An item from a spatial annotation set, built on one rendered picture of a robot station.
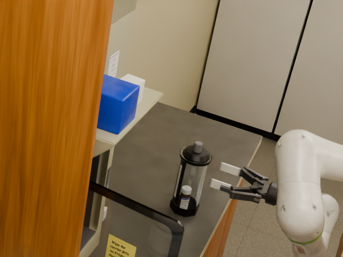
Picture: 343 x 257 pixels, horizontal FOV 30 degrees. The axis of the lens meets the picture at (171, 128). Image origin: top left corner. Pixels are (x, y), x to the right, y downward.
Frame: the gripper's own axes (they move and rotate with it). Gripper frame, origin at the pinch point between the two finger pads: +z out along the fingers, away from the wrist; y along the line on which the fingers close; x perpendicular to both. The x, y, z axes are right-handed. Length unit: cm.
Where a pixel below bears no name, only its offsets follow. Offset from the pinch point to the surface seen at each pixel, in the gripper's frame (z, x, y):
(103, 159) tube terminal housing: 29.7, -12.9, 33.2
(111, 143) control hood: 17, -39, 65
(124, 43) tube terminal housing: 27, -51, 37
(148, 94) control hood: 19, -39, 37
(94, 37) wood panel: 20, -66, 73
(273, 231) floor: -20, 111, -139
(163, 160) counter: 26.8, 17.4, -25.3
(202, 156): 7.1, -6.4, 2.6
